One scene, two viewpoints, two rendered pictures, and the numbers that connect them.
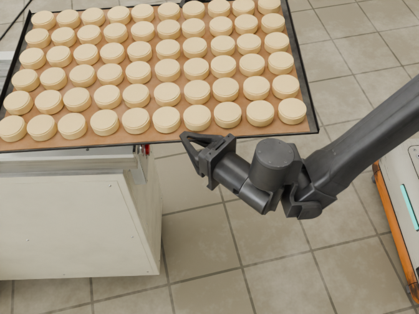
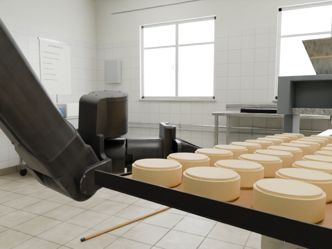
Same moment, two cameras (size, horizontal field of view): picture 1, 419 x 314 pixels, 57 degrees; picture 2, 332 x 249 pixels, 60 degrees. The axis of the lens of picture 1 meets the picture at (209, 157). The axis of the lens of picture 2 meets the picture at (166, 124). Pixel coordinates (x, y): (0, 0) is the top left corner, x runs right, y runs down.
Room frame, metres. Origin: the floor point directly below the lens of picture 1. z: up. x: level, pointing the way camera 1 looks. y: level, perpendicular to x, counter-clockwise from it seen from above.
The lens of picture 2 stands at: (0.65, -0.36, 1.10)
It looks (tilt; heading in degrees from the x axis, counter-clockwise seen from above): 6 degrees down; 130
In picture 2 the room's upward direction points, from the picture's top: straight up
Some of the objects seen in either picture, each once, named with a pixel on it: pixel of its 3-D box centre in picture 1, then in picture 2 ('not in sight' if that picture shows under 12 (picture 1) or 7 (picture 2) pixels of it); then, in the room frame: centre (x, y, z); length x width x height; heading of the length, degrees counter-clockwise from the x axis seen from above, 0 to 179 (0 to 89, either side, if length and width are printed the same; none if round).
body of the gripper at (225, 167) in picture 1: (231, 171); (149, 155); (0.34, -0.04, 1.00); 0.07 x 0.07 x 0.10; 48
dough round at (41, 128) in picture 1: (42, 127); (285, 139); (0.44, 0.31, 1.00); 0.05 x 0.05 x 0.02
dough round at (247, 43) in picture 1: (249, 44); not in sight; (0.64, -0.08, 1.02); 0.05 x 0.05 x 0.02
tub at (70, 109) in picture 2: not in sight; (62, 109); (-3.32, 1.93, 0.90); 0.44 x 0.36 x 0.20; 22
